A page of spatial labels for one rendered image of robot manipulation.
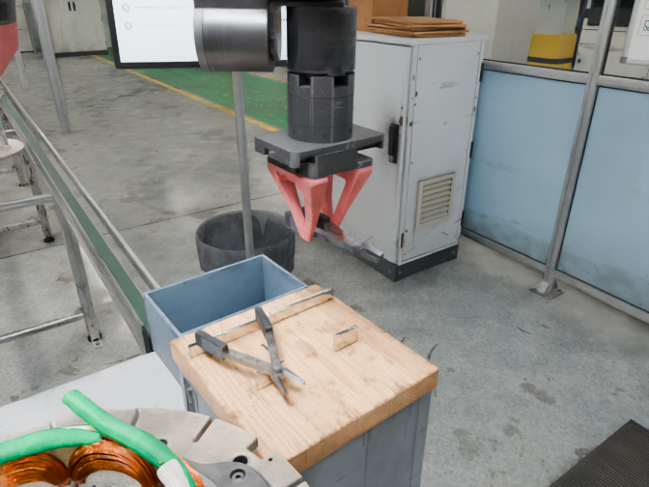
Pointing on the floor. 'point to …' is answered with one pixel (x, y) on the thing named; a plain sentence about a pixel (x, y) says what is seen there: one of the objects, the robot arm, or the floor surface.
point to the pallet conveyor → (126, 298)
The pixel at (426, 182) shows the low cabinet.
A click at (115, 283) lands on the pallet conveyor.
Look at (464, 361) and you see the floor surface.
